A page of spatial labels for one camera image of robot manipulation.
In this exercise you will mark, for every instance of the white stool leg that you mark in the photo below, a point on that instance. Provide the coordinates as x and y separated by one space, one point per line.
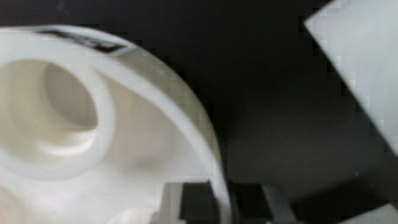
353 29

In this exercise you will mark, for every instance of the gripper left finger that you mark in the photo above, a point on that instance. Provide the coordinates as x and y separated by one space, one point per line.
186 207

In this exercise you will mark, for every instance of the white right fence piece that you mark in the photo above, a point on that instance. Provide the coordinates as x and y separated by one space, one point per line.
378 216

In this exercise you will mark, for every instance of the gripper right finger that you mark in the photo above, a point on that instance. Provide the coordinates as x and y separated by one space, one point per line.
259 205

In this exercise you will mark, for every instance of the white round stool seat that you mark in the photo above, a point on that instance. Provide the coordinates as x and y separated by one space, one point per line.
105 131

